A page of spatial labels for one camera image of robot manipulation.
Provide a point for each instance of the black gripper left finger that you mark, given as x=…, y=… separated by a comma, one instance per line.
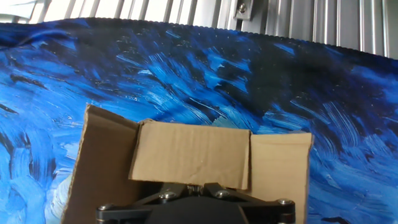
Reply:
x=130, y=211

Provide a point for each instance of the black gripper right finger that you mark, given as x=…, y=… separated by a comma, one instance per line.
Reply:
x=267, y=211

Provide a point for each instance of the brown cardboard box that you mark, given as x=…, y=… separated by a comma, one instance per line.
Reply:
x=192, y=152

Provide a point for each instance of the Van Gogh print cloth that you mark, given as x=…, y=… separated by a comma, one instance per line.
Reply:
x=217, y=77

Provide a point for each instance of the small metal clamp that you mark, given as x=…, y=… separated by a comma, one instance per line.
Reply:
x=244, y=9

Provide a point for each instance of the white paper sheets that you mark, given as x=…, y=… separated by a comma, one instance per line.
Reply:
x=17, y=9

